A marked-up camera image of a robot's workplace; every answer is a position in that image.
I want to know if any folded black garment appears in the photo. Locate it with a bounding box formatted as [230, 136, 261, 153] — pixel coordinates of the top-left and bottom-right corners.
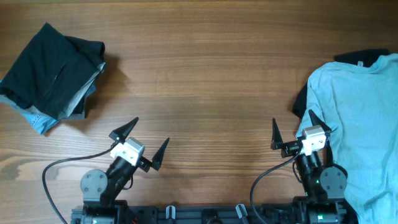
[1, 23, 106, 119]

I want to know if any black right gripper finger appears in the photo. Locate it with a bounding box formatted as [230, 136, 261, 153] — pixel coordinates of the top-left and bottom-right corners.
[271, 118, 284, 150]
[308, 110, 331, 133]

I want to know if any folded grey garment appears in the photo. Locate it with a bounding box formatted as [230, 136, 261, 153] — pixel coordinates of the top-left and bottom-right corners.
[0, 62, 106, 121]

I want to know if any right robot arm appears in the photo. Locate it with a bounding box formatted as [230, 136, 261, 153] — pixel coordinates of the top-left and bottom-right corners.
[264, 110, 350, 223]

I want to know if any light blue t-shirt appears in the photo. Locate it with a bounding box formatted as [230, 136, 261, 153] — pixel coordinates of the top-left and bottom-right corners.
[306, 54, 397, 223]

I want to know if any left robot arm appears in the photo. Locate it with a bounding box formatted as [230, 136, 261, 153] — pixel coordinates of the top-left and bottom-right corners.
[71, 117, 170, 224]

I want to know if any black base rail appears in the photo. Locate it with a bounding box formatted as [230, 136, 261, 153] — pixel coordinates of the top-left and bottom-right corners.
[70, 204, 357, 224]

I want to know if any folded blue denim garment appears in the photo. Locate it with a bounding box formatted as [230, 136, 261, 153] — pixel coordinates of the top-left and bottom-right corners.
[1, 85, 96, 134]

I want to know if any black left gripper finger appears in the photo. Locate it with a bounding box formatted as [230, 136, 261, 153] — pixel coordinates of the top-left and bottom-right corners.
[109, 117, 139, 142]
[151, 138, 170, 171]

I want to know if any black garment right pile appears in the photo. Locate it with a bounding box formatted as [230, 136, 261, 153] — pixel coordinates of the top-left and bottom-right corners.
[292, 49, 390, 119]

